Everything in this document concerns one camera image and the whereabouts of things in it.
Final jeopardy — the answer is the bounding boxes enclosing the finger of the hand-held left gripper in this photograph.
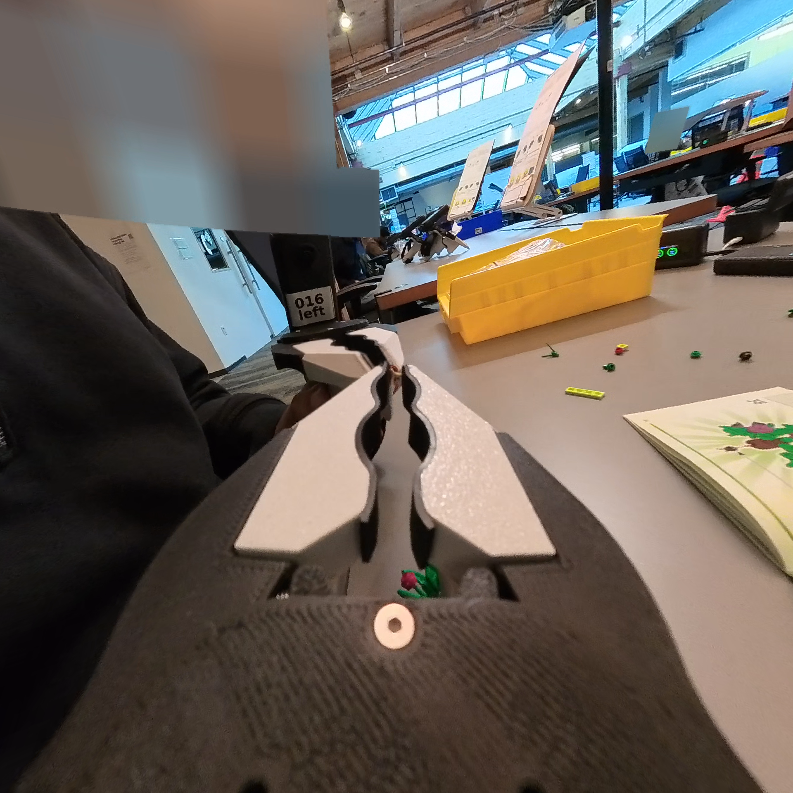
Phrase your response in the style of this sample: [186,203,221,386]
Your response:
[347,326,406,397]
[290,331,385,391]

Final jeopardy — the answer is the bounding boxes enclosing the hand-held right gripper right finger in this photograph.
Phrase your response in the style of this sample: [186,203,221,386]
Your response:
[403,364,557,566]

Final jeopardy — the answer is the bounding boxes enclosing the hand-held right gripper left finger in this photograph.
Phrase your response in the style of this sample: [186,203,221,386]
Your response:
[234,364,395,565]

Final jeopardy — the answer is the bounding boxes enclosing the green toy plant pink flowers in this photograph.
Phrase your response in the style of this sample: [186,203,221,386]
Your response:
[396,564,442,600]

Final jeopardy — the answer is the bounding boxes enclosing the person's left forearm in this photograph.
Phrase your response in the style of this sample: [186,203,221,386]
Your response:
[198,372,289,481]

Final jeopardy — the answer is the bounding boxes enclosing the person's left hand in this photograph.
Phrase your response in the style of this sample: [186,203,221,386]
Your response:
[274,381,332,436]

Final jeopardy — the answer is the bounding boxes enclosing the black office chair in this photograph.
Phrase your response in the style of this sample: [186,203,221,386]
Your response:
[337,282,388,320]

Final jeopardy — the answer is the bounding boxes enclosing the black and white hand tool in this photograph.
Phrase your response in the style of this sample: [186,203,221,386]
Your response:
[401,206,470,264]

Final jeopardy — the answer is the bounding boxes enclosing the yellow plastic bin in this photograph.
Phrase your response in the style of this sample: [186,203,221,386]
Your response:
[437,214,669,345]

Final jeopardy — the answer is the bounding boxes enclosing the clear plastic bag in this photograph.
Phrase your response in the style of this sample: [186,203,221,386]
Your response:
[489,237,571,270]

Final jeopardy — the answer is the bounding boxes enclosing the short tan instruction board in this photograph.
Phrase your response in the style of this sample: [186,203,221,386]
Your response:
[447,139,495,221]

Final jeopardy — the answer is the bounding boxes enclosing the open toy instruction booklet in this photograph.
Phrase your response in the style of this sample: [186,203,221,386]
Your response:
[622,387,793,578]

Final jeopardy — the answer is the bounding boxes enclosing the person's dark jacket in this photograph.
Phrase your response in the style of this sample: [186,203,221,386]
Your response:
[0,207,292,793]

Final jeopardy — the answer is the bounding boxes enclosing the tall tan instruction board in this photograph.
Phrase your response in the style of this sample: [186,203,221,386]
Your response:
[501,43,591,214]

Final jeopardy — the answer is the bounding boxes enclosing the black power station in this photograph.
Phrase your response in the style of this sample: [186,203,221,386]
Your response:
[655,222,710,269]

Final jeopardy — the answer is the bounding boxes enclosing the black steel column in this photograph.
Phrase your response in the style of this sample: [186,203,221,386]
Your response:
[596,0,615,211]

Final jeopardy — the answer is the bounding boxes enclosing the flat black box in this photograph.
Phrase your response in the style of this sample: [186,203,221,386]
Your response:
[714,243,793,277]

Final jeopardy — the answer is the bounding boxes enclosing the white wall notice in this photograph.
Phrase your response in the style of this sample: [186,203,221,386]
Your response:
[112,232,152,270]

